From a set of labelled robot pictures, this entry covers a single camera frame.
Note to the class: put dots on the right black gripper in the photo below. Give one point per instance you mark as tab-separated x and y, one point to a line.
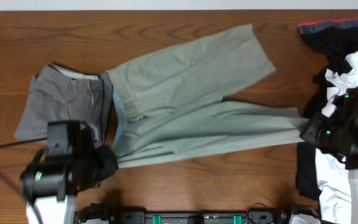
311	134

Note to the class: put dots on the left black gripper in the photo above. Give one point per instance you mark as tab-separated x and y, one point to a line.
109	158

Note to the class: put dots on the khaki beige shorts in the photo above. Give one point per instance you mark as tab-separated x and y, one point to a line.
172	104

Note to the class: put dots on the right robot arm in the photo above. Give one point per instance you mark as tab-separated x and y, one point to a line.
339	139

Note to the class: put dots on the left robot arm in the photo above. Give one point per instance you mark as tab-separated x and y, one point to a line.
52	180

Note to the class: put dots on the white printed t-shirt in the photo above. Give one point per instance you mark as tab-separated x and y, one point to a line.
332	178

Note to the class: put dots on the folded grey shorts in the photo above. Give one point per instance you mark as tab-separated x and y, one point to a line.
62	94

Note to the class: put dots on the black garment with red trim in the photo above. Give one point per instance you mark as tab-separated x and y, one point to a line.
335	39

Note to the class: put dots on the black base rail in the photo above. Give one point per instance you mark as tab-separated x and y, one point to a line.
257	213

